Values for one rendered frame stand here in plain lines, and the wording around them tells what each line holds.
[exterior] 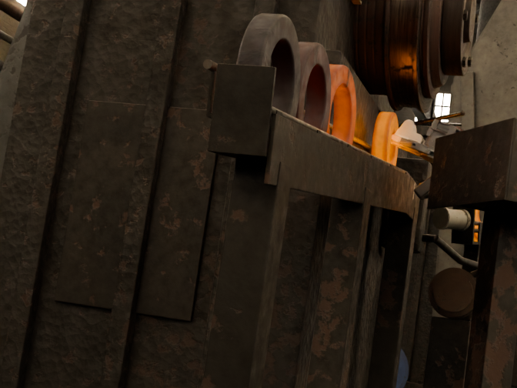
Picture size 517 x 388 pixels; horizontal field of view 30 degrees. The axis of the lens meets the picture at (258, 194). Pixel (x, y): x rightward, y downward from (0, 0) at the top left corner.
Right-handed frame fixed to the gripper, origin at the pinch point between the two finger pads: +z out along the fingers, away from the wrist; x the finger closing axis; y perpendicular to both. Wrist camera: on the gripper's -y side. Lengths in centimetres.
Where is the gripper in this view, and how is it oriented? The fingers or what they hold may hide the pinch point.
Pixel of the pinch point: (387, 138)
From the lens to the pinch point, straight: 213.9
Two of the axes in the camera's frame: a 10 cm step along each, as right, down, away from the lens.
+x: -2.9, -1.7, -9.4
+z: -8.7, -3.7, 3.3
